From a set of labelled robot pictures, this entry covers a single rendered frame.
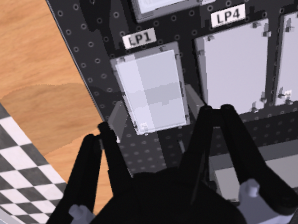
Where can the white button panel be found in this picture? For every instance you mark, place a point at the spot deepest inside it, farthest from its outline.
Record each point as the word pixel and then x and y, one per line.
pixel 282 158

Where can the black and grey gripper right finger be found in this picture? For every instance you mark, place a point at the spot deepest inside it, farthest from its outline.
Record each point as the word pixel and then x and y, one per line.
pixel 264 197

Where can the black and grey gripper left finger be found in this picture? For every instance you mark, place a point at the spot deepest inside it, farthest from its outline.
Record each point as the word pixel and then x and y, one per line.
pixel 78 201

